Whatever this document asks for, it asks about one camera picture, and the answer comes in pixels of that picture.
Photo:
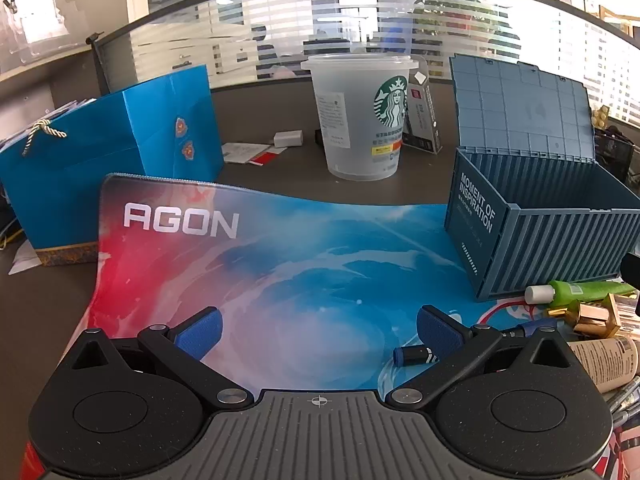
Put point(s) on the colourful printed mouse mat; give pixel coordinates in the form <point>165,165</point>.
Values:
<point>300,260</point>

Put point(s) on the black mesh pen holder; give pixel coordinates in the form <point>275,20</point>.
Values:
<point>617,155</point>

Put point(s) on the blue container-shaped storage box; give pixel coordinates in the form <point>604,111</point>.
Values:
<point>550,240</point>

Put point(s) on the gold metal bottle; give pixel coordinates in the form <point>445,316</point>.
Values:
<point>595,317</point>

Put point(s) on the grey marker pen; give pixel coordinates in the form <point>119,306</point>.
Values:
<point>622,400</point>

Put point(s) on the red white card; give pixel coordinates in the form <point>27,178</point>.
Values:
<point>265,159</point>

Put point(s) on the white charger plug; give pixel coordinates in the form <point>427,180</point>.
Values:
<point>288,138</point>

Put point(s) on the small grey carton box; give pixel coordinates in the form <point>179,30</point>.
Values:
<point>425,125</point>

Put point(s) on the green squeeze tube white cap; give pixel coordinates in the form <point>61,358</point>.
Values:
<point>580,291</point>

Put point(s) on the cluster of gold balls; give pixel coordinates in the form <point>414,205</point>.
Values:
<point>599,117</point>

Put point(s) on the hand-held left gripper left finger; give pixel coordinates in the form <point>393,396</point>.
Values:
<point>199,334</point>

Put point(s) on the green potted plant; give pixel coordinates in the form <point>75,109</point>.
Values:
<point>465,25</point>

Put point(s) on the white paper slips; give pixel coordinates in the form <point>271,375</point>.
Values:
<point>242,151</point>

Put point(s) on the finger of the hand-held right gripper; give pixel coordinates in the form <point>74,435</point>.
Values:
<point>631,266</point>

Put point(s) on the clear plastic cup green logo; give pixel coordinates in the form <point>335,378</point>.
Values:
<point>350,110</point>

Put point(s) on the beige printed tube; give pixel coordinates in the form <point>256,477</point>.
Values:
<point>605,360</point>

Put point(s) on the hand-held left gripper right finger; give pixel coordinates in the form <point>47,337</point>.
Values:
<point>440,335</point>

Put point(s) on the blue paper gift bag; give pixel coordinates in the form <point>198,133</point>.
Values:
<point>100,160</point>

